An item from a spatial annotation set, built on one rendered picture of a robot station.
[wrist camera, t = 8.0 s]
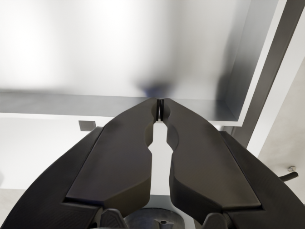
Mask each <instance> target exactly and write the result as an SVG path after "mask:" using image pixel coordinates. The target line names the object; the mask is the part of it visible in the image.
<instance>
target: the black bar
mask: <svg viewBox="0 0 305 229"><path fill-rule="evenodd" d="M304 7H305V0H287V1H286V4H285V7H284V10H283V12H282V15H281V18H280V21H279V24H278V26H277V29H276V32H275V35H274V38H273V41H272V43H271V46H270V49H269V52H268V54H267V57H266V60H265V63H264V65H263V68H262V71H261V74H260V77H259V79H258V82H257V85H256V88H255V91H254V94H253V96H252V99H251V102H250V105H249V108H248V110H247V113H246V116H245V119H244V121H243V124H242V126H224V128H223V131H226V132H227V133H229V134H230V135H231V136H232V137H233V138H234V139H236V140H237V141H238V142H239V143H240V144H241V145H243V146H244V147H245V148H246V149H247V146H248V144H249V142H250V139H251V137H252V134H253V132H254V129H255V127H256V124H257V122H258V119H259V117H260V115H261V112H262V110H263V108H264V105H265V103H266V100H267V98H268V95H269V93H270V90H271V88H272V86H273V83H274V81H275V78H276V76H277V73H278V71H279V68H280V66H281V63H282V61H283V58H284V56H285V54H286V51H287V49H288V46H289V44H290V41H291V39H292V36H293V34H294V32H295V29H296V27H297V24H298V22H299V20H300V17H301V15H302V12H303V10H304Z"/></svg>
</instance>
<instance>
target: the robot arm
mask: <svg viewBox="0 0 305 229"><path fill-rule="evenodd" d="M159 109H160V121H163V123H164V124H165V125H166V127H167V139H166V142H167V144H168V145H169V146H170V147H171V149H172V150H173V153H172V157H171V165H170V173H169V189H170V199H171V202H172V204H173V205H174V206H175V207H176V208H178V209H179V210H181V211H182V212H184V213H186V214H187V215H189V216H191V217H192V218H193V220H194V224H195V228H196V229H305V205H304V204H303V203H302V202H301V200H300V199H299V198H298V197H297V196H296V195H295V193H294V192H293V191H292V190H291V189H290V188H289V187H288V186H287V185H286V184H285V183H284V182H283V181H282V180H281V179H280V178H279V177H278V176H277V175H276V174H275V173H274V172H273V171H272V170H270V169H269V168H268V167H267V166H266V165H265V164H263V163H262V162H261V161H260V160H259V159H257V158H256V156H254V155H253V154H252V153H251V152H250V151H248V150H247V149H246V148H245V147H244V146H243V145H241V144H240V143H239V142H238V141H237V140H236V139H234V138H233V137H232V136H231V135H230V134H229V133H227V132H226V131H219V130H218V129H217V128H216V127H214V126H213V125H212V124H211V123H210V122H209V121H207V120H206V119H205V118H203V117H202V116H200V115H199V114H197V113H195V112H194V111H192V110H190V109H188V108H187V107H185V106H183V105H181V104H179V103H178V102H176V101H174V100H172V99H170V98H164V99H157V98H154V97H152V98H149V99H147V100H145V101H143V102H141V103H139V104H137V105H135V106H133V107H131V108H129V109H127V110H125V111H124V112H122V113H120V114H119V115H117V116H116V117H114V118H113V119H111V120H110V121H109V122H108V123H107V124H106V125H104V126H103V127H102V126H97V127H96V128H94V129H93V130H92V131H91V132H89V133H88V134H87V135H86V136H84V137H83V138H82V139H81V140H80V141H79V142H77V143H76V144H75V145H74V146H73V147H71V148H70V149H69V150H68V151H66V152H65V153H64V154H63V155H62V156H60V157H59V158H58V159H57V160H55V161H54V162H53V163H52V164H51V165H50V166H49V167H48V168H47V169H45V170H44V171H43V172H42V173H41V174H40V175H39V176H38V177H37V178H36V180H35V181H34V182H33V183H32V184H31V185H30V186H29V187H28V189H27V190H26V191H25V192H24V193H23V194H22V196H21V197H20V198H19V200H18V201H17V203H16V204H15V205H14V207H13V208H12V210H11V211H10V213H9V214H8V216H7V217H6V219H5V220H4V222H3V224H2V226H1V227H0V229H185V223H184V220H183V218H182V217H181V216H180V215H178V214H177V213H175V212H173V211H170V210H167V209H162V208H143V209H140V208H142V207H144V206H145V205H147V204H148V202H149V200H150V193H151V181H152V156H153V155H152V153H151V151H150V150H149V148H148V147H149V146H150V144H152V142H153V125H154V124H155V123H156V121H158V116H159ZM124 218H125V219H124Z"/></svg>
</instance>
